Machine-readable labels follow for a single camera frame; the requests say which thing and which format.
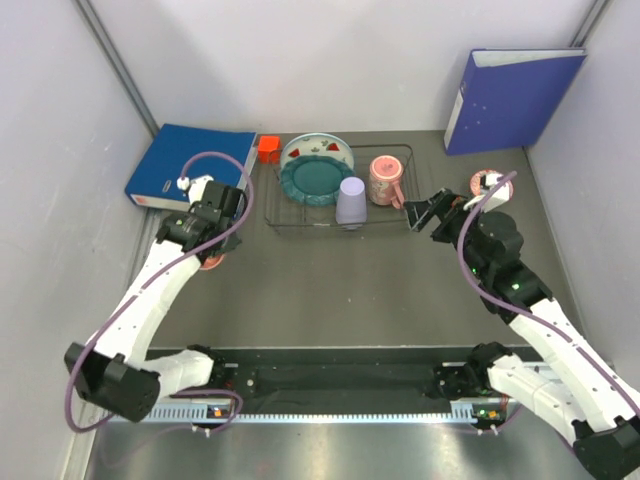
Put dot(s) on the pink patterned mug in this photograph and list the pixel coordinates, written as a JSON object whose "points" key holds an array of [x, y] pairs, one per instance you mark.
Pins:
{"points": [[385, 175]]}

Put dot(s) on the black wire dish rack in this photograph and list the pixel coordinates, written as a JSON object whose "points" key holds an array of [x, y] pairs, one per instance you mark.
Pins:
{"points": [[285, 214]]}

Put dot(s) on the small red cube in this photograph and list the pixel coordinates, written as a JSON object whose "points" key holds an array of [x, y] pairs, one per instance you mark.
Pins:
{"points": [[266, 145]]}

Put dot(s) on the blue and orange patterned bowl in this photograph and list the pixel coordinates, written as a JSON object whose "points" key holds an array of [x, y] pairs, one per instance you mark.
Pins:
{"points": [[483, 181]]}

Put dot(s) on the teal scalloped plate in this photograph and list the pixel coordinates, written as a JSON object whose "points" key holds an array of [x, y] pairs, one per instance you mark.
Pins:
{"points": [[314, 180]]}

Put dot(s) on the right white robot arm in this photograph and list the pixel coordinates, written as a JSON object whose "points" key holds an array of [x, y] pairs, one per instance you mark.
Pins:
{"points": [[589, 404]]}

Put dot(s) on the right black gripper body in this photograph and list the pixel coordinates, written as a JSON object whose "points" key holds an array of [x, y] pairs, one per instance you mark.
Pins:
{"points": [[451, 207]]}

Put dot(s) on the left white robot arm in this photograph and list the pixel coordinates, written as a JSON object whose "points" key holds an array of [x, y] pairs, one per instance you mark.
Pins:
{"points": [[112, 370]]}

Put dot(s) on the pink plastic cup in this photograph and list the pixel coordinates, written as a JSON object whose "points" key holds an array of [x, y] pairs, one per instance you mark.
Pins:
{"points": [[212, 262]]}

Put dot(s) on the white plate with red fruit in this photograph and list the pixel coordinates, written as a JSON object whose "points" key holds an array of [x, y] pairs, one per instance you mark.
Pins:
{"points": [[321, 147]]}

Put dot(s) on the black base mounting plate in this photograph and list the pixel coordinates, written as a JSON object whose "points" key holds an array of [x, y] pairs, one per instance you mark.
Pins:
{"points": [[438, 381]]}

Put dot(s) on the lilac plastic cup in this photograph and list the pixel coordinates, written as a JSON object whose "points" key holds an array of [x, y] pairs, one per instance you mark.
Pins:
{"points": [[351, 206]]}

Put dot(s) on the purple binder standing upright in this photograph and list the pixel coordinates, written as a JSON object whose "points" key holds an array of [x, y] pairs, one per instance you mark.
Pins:
{"points": [[506, 97]]}

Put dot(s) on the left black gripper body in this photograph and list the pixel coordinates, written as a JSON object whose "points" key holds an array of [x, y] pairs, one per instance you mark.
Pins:
{"points": [[223, 226]]}

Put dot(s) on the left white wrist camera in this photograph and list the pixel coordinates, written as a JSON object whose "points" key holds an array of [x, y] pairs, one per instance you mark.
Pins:
{"points": [[193, 189]]}

